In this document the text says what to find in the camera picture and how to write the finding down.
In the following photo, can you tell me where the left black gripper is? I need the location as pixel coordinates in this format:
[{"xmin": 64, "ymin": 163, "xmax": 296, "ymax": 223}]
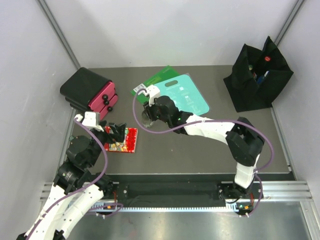
[{"xmin": 87, "ymin": 119, "xmax": 127, "ymax": 167}]

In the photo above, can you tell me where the clear plastic bottle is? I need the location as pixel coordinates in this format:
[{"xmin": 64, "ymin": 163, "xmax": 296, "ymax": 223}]
[{"xmin": 141, "ymin": 111, "xmax": 155, "ymax": 128}]

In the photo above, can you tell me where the clear water bottle blue cap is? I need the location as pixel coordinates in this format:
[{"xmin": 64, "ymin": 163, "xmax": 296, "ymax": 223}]
[{"xmin": 256, "ymin": 71, "xmax": 269, "ymax": 85}]

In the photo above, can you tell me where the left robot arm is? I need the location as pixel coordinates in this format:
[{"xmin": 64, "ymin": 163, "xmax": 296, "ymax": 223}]
[{"xmin": 17, "ymin": 121, "xmax": 127, "ymax": 240}]

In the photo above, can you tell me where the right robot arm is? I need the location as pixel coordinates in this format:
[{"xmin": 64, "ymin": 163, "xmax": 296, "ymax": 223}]
[{"xmin": 142, "ymin": 96, "xmax": 265, "ymax": 200}]

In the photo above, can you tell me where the black canvas bag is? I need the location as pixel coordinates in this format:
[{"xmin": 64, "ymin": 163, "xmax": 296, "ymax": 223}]
[{"xmin": 223, "ymin": 37, "xmax": 294, "ymax": 113}]

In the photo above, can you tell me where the red illustrated book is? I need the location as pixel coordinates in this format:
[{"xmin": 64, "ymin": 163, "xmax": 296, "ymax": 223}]
[{"xmin": 104, "ymin": 127, "xmax": 138, "ymax": 153}]

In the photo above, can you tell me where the green plastic board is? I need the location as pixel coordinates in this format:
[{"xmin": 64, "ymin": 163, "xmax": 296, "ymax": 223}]
[{"xmin": 130, "ymin": 65, "xmax": 180, "ymax": 106}]

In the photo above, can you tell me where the teal folding board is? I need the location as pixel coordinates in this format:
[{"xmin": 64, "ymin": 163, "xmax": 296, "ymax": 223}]
[{"xmin": 155, "ymin": 73, "xmax": 210, "ymax": 116}]

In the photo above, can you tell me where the black and pink case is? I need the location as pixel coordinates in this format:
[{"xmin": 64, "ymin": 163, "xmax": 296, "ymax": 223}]
[{"xmin": 60, "ymin": 67, "xmax": 119, "ymax": 120}]

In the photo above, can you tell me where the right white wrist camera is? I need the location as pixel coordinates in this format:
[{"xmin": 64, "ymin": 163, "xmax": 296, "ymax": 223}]
[{"xmin": 138, "ymin": 84, "xmax": 161, "ymax": 106}]

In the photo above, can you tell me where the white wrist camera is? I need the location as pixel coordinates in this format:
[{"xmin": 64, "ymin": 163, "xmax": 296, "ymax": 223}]
[
  {"xmin": 73, "ymin": 111, "xmax": 105, "ymax": 132},
  {"xmin": 138, "ymin": 84, "xmax": 161, "ymax": 106}
]

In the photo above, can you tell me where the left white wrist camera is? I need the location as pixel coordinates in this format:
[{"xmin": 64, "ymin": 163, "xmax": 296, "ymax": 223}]
[{"xmin": 73, "ymin": 111, "xmax": 105, "ymax": 132}]

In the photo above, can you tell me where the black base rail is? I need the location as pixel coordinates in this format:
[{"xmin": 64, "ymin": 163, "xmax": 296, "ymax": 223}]
[{"xmin": 99, "ymin": 173, "xmax": 263, "ymax": 208}]

